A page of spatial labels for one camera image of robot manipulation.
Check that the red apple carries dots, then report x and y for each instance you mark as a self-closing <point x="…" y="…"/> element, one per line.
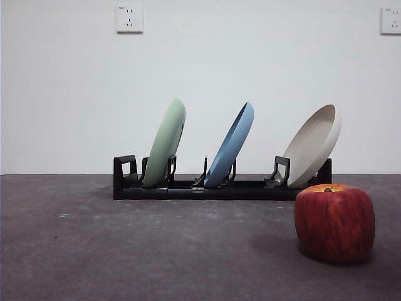
<point x="335" y="222"/>

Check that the black plate rack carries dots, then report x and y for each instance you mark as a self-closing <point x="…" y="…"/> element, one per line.
<point x="219" y="192"/>

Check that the off-white plate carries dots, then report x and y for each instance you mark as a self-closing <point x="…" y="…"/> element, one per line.
<point x="310" y="150"/>

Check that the green plate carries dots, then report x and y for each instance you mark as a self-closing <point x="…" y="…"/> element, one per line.
<point x="163" y="147"/>

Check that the white wall socket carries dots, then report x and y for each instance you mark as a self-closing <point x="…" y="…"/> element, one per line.
<point x="391" y="20"/>
<point x="130" y="19"/>

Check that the blue plate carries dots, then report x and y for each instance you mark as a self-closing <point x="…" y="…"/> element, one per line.
<point x="228" y="150"/>

